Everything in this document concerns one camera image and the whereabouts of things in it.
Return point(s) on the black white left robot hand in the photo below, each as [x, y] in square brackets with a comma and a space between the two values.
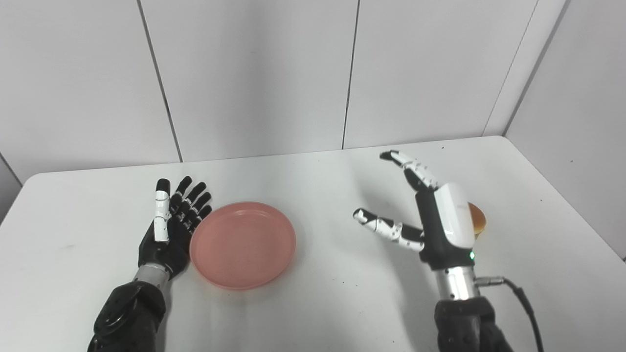
[164, 252]

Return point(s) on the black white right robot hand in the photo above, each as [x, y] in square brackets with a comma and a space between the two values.
[452, 220]

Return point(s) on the toy hamburger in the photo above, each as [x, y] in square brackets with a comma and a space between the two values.
[478, 220]

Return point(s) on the pink round plate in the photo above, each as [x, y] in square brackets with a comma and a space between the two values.
[242, 244]

